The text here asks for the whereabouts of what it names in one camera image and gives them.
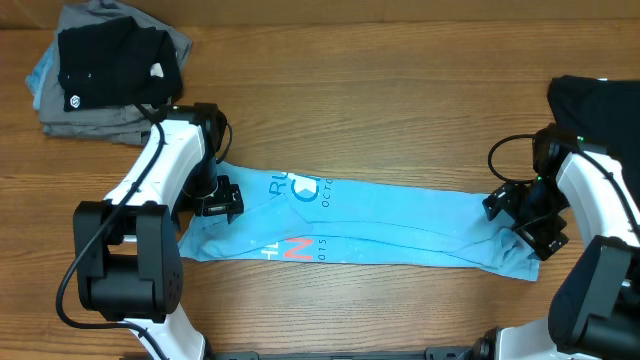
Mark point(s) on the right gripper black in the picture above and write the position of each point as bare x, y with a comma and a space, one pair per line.
523, 218

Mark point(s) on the grey folded garment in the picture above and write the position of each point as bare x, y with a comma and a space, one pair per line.
115, 124

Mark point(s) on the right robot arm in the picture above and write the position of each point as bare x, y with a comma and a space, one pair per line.
595, 312

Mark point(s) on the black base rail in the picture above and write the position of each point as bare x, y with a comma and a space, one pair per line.
431, 353

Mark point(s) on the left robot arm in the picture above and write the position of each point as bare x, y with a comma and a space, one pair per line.
127, 263

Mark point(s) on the light blue folded garment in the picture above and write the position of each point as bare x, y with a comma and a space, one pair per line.
35, 80

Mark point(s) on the black folded shirt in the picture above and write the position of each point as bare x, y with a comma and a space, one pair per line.
117, 63

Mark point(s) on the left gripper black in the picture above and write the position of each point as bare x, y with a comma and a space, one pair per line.
228, 200

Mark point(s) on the light blue t-shirt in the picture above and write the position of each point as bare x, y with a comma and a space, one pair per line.
305, 218

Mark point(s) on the black garment right side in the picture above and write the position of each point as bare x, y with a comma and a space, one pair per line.
602, 110

